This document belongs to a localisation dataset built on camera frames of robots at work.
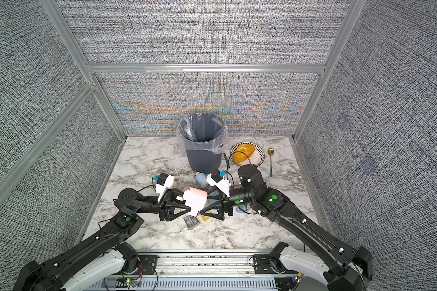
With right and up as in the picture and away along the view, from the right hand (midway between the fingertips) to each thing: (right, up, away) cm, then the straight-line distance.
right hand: (204, 201), depth 62 cm
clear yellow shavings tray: (-1, -14, +22) cm, 26 cm away
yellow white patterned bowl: (+22, +17, +42) cm, 50 cm away
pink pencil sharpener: (-3, +1, -4) cm, 5 cm away
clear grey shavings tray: (-8, -16, +24) cm, 30 cm away
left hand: (-4, -1, -2) cm, 5 cm away
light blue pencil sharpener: (-4, +3, +30) cm, 30 cm away
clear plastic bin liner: (-4, +28, +36) cm, 46 cm away
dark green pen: (+10, +12, +46) cm, 48 cm away
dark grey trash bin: (-3, +12, +44) cm, 45 cm away
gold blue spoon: (+37, +17, +48) cm, 63 cm away
